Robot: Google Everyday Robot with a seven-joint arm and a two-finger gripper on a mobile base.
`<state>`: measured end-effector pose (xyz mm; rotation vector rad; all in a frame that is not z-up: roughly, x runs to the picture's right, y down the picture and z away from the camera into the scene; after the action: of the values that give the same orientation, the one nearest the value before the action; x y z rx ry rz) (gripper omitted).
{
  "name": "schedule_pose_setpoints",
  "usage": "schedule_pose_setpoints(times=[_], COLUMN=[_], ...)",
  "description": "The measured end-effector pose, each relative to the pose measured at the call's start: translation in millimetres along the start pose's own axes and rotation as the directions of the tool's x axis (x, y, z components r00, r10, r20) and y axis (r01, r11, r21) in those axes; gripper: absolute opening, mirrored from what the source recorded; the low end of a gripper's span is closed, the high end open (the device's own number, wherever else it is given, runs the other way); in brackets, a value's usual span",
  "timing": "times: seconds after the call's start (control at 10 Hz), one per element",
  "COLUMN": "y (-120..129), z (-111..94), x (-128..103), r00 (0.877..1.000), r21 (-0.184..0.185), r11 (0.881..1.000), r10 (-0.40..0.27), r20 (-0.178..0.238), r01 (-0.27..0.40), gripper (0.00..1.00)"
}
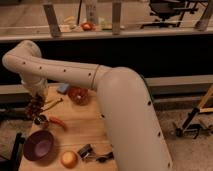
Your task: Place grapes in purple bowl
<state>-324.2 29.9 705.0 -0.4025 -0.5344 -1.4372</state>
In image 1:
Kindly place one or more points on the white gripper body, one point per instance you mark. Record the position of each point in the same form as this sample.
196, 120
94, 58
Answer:
40, 88

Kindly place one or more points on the dark red grape bunch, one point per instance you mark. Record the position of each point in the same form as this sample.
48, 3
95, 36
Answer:
34, 108

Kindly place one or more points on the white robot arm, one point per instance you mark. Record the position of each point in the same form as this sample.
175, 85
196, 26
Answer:
124, 99

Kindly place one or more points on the red bowl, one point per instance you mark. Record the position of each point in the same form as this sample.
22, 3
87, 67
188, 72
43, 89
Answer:
78, 95

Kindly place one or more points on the purple bowl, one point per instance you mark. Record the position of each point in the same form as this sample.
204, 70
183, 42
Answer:
38, 145

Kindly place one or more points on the blue sponge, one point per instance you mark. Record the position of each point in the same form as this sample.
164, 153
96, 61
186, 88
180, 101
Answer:
63, 88

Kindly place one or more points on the red chili pepper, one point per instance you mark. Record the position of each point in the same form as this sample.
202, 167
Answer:
58, 122

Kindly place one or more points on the red fruit on shelf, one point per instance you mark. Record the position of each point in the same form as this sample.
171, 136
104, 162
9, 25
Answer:
87, 26

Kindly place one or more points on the yellow apple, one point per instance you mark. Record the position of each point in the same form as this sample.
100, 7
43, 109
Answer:
69, 159

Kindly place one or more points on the black metal clip tool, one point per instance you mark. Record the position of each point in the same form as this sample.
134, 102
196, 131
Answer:
87, 154

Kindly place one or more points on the black chair at left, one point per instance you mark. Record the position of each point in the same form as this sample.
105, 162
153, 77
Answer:
11, 164

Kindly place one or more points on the black office chair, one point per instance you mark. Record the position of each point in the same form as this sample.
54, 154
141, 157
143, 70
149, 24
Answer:
171, 12

